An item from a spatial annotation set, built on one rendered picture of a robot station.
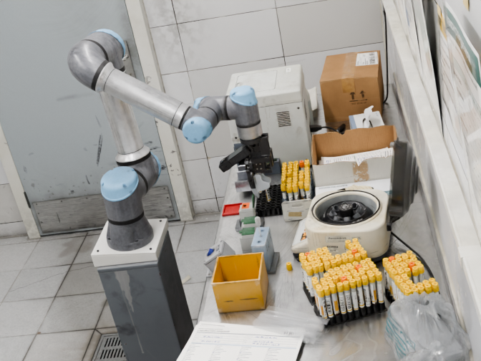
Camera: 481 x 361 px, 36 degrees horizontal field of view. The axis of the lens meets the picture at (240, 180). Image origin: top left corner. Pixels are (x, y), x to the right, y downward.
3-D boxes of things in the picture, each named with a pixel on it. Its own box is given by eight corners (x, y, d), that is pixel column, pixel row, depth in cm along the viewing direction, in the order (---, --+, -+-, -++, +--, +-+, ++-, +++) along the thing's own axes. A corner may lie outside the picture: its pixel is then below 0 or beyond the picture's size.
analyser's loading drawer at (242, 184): (241, 165, 279) (239, 153, 277) (259, 163, 278) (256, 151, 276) (236, 192, 261) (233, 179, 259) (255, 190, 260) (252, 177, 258)
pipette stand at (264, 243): (257, 256, 226) (251, 227, 222) (280, 254, 225) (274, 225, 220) (252, 275, 218) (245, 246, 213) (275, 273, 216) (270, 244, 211)
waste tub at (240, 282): (223, 285, 216) (217, 256, 211) (269, 281, 213) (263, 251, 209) (217, 314, 204) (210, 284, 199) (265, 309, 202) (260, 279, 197)
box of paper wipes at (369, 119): (350, 130, 295) (346, 100, 289) (380, 125, 293) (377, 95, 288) (357, 154, 275) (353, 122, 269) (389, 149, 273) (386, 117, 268)
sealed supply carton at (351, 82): (331, 94, 332) (325, 54, 324) (384, 88, 326) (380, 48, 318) (324, 122, 305) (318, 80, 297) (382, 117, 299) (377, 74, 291)
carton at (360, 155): (317, 171, 268) (311, 133, 261) (398, 161, 264) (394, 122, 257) (317, 205, 246) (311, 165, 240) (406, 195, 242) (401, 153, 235)
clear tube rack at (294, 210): (286, 191, 259) (283, 172, 256) (315, 188, 257) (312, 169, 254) (284, 221, 241) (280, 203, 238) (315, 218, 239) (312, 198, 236)
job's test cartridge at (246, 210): (243, 220, 244) (240, 203, 241) (257, 218, 243) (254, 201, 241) (241, 226, 241) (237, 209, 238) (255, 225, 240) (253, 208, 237)
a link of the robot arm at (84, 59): (57, 45, 210) (213, 123, 208) (76, 34, 219) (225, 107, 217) (49, 79, 216) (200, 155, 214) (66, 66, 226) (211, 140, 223)
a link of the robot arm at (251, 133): (234, 130, 223) (237, 118, 230) (237, 143, 225) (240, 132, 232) (259, 127, 221) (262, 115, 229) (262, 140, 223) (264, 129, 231)
